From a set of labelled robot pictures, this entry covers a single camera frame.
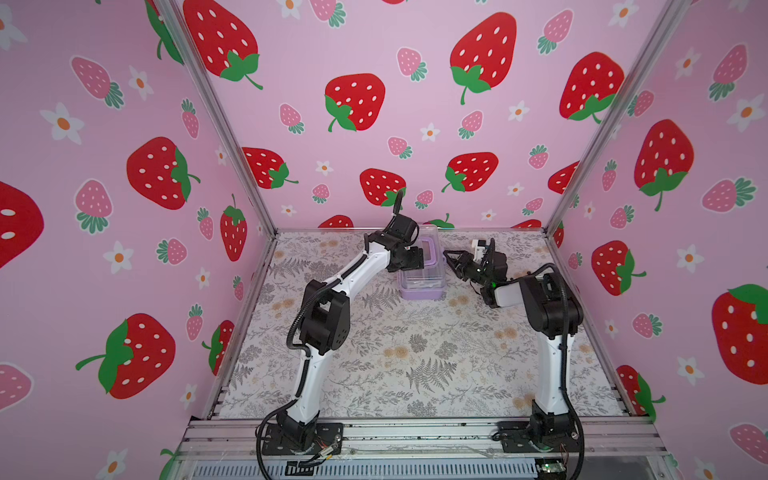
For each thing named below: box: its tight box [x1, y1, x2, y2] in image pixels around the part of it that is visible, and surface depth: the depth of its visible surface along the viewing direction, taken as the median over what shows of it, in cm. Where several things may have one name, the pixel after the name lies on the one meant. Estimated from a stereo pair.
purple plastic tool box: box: [398, 224, 446, 300], surface depth 99 cm
